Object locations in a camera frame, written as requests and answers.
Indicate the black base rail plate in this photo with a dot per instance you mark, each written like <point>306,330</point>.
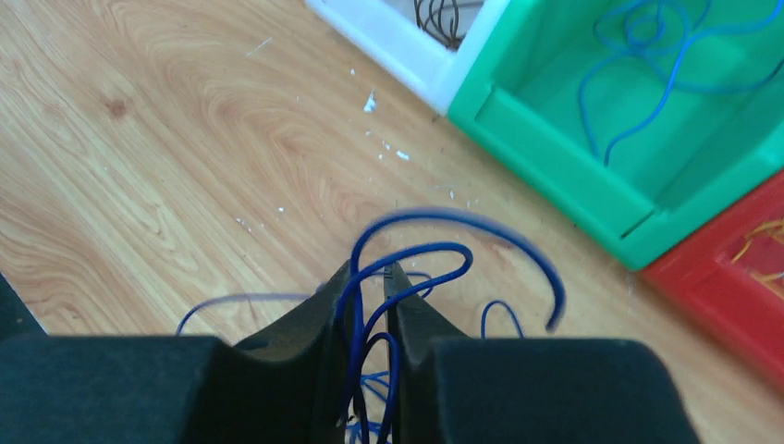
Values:
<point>16,318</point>

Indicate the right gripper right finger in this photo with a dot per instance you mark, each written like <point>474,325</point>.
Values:
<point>452,388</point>

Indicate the red plastic bin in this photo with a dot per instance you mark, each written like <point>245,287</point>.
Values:
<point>728,277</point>

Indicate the white plastic bin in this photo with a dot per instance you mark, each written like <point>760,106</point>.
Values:
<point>387,32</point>

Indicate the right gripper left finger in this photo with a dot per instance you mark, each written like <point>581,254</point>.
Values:
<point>282,384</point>

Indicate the green plastic bin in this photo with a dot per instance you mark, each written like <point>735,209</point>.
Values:
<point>639,120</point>

